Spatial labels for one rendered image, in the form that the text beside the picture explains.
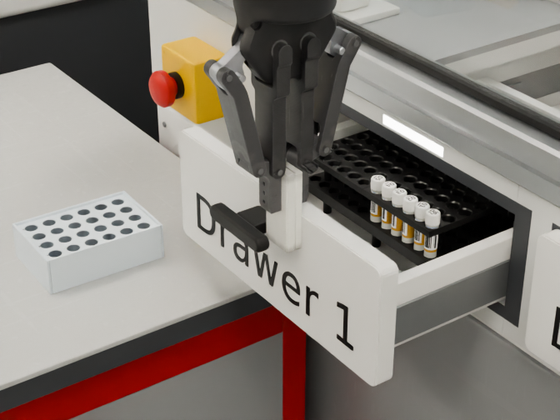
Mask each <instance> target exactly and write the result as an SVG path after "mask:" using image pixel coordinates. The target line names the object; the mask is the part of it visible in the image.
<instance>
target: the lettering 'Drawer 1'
mask: <svg viewBox="0 0 560 420"><path fill-rule="evenodd" d="M196 194H197V227H198V228H200V229H201V230H202V231H204V232H205V233H206V234H208V235H213V234H214V232H215V220H213V219H212V227H211V229H210V230H207V229H205V228H204V227H203V226H201V215H200V199H201V200H202V201H204V202H205V203H206V204H207V206H208V208H209V209H210V207H211V205H210V203H209V202H208V201H207V200H206V199H205V198H204V197H203V196H201V195H200V194H199V193H197V192H196ZM220 231H221V246H222V247H223V248H224V227H223V226H221V225H220ZM244 246H245V247H244ZM244 246H243V245H241V244H240V243H238V242H235V243H234V244H233V251H234V254H235V257H236V258H237V260H238V261H240V262H241V263H244V262H245V265H246V266H247V267H248V246H247V245H246V244H244ZM237 247H239V248H241V249H242V250H243V251H244V252H245V256H244V258H240V257H239V256H238V253H237ZM254 255H255V260H256V266H257V275H258V276H259V277H260V278H262V276H263V269H264V264H265V262H266V267H267V277H268V282H269V285H271V286H272V287H273V284H274V280H275V276H276V271H277V267H278V263H277V262H275V261H274V264H273V269H272V276H271V274H270V269H269V264H268V255H267V254H266V253H263V255H262V262H261V267H259V261H258V253H257V252H254ZM287 276H289V277H291V278H292V279H293V280H294V282H295V284H296V288H297V289H296V288H295V287H293V286H292V285H291V284H289V283H288V282H287V281H286V278H287ZM286 285H287V286H288V287H289V288H291V289H292V290H293V291H294V292H295V293H296V294H298V295H299V296H300V287H299V284H298V280H297V279H296V278H295V276H294V275H293V274H292V273H290V272H285V273H284V274H283V275H282V289H283V291H284V293H285V296H286V297H287V299H288V300H289V301H290V302H291V303H292V304H294V305H295V306H298V307H299V302H296V301H294V300H293V299H291V298H290V296H289V295H288V292H287V289H286ZM312 295H314V296H315V297H316V298H317V299H318V293H317V292H315V291H311V292H310V287H308V286H306V314H307V315H308V316H310V297H311V296H312ZM337 307H339V308H341V309H343V332H342V337H340V336H339V335H338V334H337V339H338V340H339V341H340V342H342V343H343V344H344V345H346V346H347V347H348V348H349V349H351V350H352V351H353V346H352V345H351V344H350V343H348V342H347V340H348V307H347V306H345V305H344V304H342V303H340V302H337Z"/></svg>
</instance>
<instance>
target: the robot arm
mask: <svg viewBox="0 0 560 420"><path fill-rule="evenodd" d="M232 1H233V6H234V10H235V13H236V17H237V23H236V27H235V29H234V32H233V34H232V39H231V44H232V47H231V48H230V49H229V50H228V51H227V52H226V53H225V54H224V56H223V57H222V58H221V59H220V60H219V61H216V60H214V59H209V60H208V61H206V63H205V64H204V67H203V71H204V72H205V73H206V75H207V76H208V77H209V79H210V80H211V81H212V83H213V84H214V86H215V87H216V89H217V94H218V97H219V101H220V104H221V107H222V113H223V116H224V119H225V123H226V126H227V131H228V135H229V138H230V142H231V145H232V150H233V154H234V157H235V160H236V164H237V165H238V166H239V167H241V168H243V169H244V170H246V171H247V172H248V173H250V174H252V175H253V176H254V177H255V178H259V203H260V205H261V207H262V208H264V209H265V210H267V238H268V239H269V240H270V241H272V242H273V243H275V244H276V245H277V246H279V247H280V248H281V249H282V250H283V251H284V252H286V253H290V252H292V251H293V249H294V250H297V249H299V248H301V246H302V203H305V202H306V201H307V200H308V186H309V185H308V184H309V173H310V174H311V173H315V172H316V171H317V170H318V164H317V163H315V162H314V161H313V160H314V159H315V158H317V157H319V156H320V155H321V156H322V157H325V156H327V155H328V154H329V153H330V152H331V149H332V145H333V139H334V135H335V132H336V127H337V124H338V117H339V113H340V109H341V106H342V101H343V94H344V91H345V87H346V83H347V80H348V73H349V69H350V65H351V63H352V62H353V59H354V58H355V56H356V54H357V52H358V49H359V48H360V46H361V43H362V39H361V38H360V37H359V36H358V35H356V34H354V33H352V32H349V31H348V30H346V29H344V28H342V27H339V26H337V21H336V18H335V17H334V15H333V10H334V8H335V7H336V5H337V0H232ZM243 63H245V64H246V66H247V67H248V68H249V70H250V71H251V83H252V86H253V87H254V90H255V120H254V116H253V110H252V107H251V103H250V100H249V96H248V92H247V90H246V88H245V87H244V85H243V83H244V82H245V80H246V76H245V75H244V71H243ZM318 134H319V135H318Z"/></svg>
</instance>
